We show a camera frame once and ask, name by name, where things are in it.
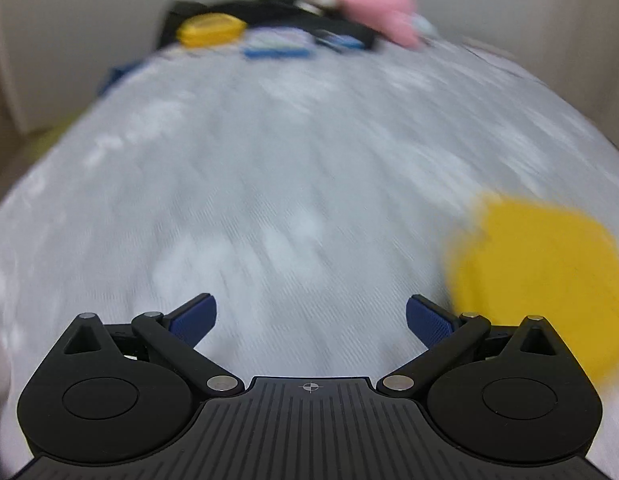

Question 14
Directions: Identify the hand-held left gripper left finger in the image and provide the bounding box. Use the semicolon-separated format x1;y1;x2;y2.
64;293;245;395

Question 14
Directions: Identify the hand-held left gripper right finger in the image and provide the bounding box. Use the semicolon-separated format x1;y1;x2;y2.
381;293;561;396

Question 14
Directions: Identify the yellow container lid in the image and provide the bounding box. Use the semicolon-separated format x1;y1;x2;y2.
445;191;619;393

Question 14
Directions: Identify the blue cloth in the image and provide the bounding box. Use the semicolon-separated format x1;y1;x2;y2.
96;57;151;97

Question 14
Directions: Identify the flat blue box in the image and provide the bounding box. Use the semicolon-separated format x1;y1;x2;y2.
242;45;311;60

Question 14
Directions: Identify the dark bag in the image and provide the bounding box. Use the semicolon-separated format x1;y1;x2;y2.
158;0;379;52

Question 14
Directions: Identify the pink plush toy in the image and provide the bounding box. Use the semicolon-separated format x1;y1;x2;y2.
298;0;424;50

